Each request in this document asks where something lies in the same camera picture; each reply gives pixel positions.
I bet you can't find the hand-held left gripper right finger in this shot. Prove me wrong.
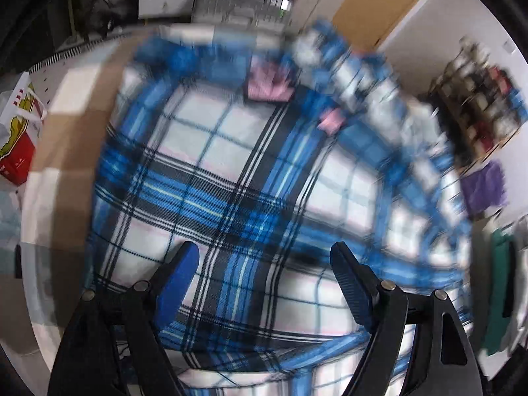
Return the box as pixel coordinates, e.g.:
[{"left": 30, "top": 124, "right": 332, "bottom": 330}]
[{"left": 330, "top": 242, "right": 483, "bottom": 396}]

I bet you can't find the red white paper bag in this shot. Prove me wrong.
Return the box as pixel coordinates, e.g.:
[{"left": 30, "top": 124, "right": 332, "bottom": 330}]
[{"left": 0, "top": 72, "right": 48, "bottom": 186}]

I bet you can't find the silver suitcase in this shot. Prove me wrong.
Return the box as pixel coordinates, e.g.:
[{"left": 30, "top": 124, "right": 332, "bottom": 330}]
[{"left": 192, "top": 0, "right": 289, "bottom": 29}]

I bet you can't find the wooden door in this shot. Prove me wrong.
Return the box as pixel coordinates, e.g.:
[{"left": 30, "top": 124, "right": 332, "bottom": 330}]
[{"left": 332, "top": 0, "right": 442, "bottom": 48}]

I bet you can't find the purple cloth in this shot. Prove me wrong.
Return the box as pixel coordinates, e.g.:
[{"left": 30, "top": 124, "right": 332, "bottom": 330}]
[{"left": 460, "top": 161, "right": 508, "bottom": 219}]

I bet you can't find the blue plaid shirt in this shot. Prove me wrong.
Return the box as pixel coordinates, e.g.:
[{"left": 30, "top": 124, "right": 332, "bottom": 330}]
[{"left": 82, "top": 18, "right": 475, "bottom": 396}]

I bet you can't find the shoe rack with shoes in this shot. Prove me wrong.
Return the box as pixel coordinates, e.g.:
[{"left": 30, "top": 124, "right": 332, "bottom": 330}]
[{"left": 427, "top": 37, "right": 528, "bottom": 166}]

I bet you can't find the brown blue checked bed sheet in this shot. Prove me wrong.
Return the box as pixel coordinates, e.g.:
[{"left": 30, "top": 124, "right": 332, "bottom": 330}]
[{"left": 20, "top": 22, "right": 289, "bottom": 380}]

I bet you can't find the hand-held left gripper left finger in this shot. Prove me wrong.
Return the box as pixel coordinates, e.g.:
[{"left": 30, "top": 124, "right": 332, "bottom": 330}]
[{"left": 47, "top": 241, "right": 201, "bottom": 396}]

